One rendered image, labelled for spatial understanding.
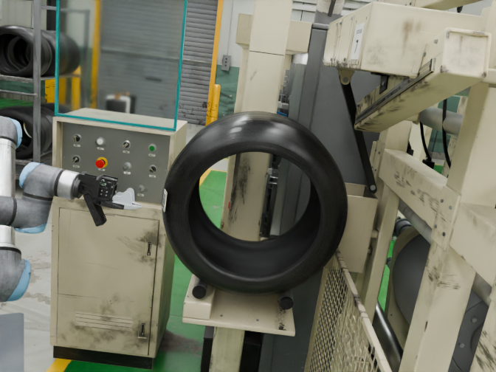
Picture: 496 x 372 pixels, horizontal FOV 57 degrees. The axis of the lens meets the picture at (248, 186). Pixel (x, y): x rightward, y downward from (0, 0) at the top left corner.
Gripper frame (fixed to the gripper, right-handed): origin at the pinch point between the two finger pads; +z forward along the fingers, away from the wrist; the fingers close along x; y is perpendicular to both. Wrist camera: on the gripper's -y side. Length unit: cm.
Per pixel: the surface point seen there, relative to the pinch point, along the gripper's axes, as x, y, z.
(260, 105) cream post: 27, 39, 31
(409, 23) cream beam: -35, 70, 56
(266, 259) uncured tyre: 14, -13, 47
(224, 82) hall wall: 910, -13, -33
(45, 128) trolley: 313, -62, -163
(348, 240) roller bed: 20, 0, 75
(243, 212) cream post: 26.9, -1.9, 35.4
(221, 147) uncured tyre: -11.8, 28.7, 22.1
